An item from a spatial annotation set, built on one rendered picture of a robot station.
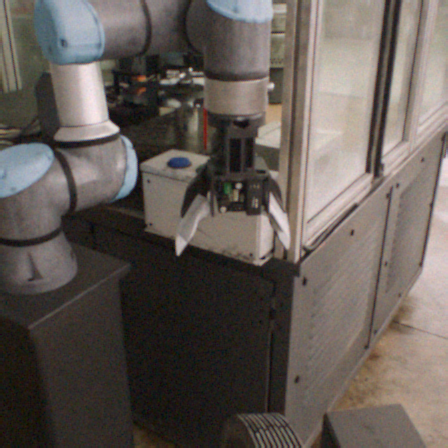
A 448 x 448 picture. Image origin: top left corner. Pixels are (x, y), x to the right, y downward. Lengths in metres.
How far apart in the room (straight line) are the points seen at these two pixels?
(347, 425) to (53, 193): 0.71
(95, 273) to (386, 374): 1.23
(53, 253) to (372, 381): 1.27
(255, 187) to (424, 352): 1.57
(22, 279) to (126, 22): 0.53
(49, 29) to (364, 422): 0.49
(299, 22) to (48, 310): 0.62
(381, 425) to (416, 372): 1.67
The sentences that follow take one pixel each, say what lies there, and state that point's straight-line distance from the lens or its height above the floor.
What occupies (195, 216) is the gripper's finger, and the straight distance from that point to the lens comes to 0.73.
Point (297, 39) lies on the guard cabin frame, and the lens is 0.98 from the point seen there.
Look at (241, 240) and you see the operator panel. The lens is 1.07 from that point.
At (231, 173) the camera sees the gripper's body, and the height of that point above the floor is 1.05.
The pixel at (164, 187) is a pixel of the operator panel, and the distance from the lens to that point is 1.13.
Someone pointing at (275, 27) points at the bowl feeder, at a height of 1.03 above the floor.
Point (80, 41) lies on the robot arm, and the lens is 0.64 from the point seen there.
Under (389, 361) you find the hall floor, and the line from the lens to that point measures 2.10.
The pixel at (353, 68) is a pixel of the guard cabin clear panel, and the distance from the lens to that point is 1.23.
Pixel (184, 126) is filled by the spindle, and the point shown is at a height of 0.86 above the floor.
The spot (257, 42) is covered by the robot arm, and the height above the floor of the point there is 1.19.
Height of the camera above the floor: 1.29
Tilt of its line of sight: 27 degrees down
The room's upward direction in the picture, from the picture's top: straight up
